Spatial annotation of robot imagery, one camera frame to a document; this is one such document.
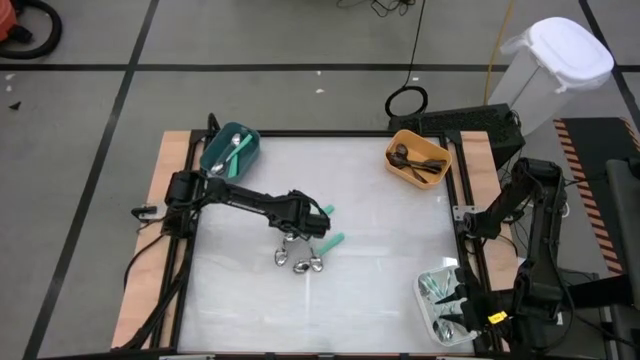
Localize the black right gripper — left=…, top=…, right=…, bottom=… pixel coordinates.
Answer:
left=434, top=269, right=506, bottom=341

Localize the black metal spoon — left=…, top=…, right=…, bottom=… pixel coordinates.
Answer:
left=397, top=163, right=430, bottom=185
left=402, top=162, right=444, bottom=175
left=388, top=154, right=426, bottom=171
left=395, top=142, right=426, bottom=169
left=404, top=157, right=447, bottom=169
left=407, top=158, right=448, bottom=172

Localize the white plastic bin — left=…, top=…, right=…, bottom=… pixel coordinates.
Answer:
left=412, top=264, right=477, bottom=348

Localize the teal plastic bin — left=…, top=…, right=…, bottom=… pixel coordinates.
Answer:
left=199, top=121, right=262, bottom=185

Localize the orange plastic bin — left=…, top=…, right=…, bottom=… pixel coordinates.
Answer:
left=383, top=129, right=453, bottom=192

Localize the black metal beam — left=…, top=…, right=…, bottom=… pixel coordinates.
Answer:
left=564, top=282, right=640, bottom=311

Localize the black computer tower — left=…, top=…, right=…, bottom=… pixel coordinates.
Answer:
left=388, top=103, right=527, bottom=169

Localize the black hazard striped mat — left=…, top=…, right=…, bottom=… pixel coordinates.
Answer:
left=552, top=117, right=640, bottom=276

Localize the white lidded trash can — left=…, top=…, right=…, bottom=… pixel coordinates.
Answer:
left=487, top=16, right=615, bottom=136

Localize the orange vacuum cleaner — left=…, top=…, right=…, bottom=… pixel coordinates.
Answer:
left=0, top=0, right=19, bottom=44

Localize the black coiled hanging cable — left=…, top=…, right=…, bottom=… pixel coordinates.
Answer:
left=383, top=0, right=430, bottom=120

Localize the yellow hanging cable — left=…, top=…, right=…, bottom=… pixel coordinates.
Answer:
left=482, top=0, right=516, bottom=106

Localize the black vacuum hose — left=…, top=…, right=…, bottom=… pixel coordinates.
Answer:
left=0, top=0, right=64, bottom=61

